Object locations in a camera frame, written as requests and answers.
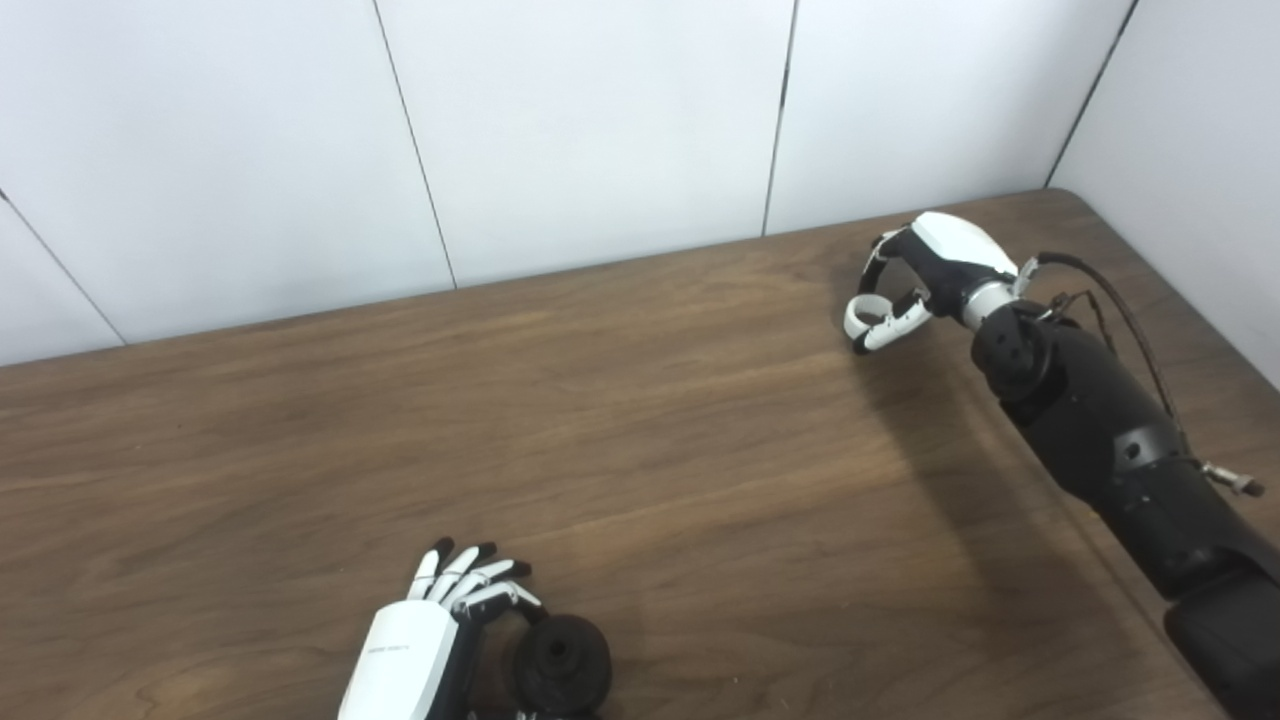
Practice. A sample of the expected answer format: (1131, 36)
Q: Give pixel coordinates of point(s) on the round black plastic part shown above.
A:
(575, 670)

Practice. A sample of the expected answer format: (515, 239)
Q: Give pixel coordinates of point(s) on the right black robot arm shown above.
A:
(1110, 420)

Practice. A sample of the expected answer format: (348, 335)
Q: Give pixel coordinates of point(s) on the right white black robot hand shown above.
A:
(955, 245)

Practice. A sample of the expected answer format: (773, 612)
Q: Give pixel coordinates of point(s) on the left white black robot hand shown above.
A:
(400, 660)

